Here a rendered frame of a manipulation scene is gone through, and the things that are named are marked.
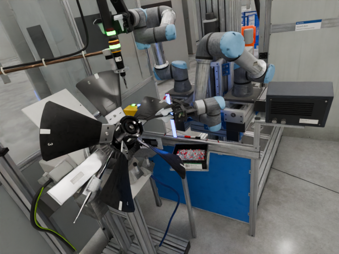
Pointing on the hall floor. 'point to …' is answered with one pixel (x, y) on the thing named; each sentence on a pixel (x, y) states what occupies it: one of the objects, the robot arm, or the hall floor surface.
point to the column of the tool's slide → (25, 202)
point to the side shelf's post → (105, 229)
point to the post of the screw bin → (189, 206)
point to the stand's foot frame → (174, 245)
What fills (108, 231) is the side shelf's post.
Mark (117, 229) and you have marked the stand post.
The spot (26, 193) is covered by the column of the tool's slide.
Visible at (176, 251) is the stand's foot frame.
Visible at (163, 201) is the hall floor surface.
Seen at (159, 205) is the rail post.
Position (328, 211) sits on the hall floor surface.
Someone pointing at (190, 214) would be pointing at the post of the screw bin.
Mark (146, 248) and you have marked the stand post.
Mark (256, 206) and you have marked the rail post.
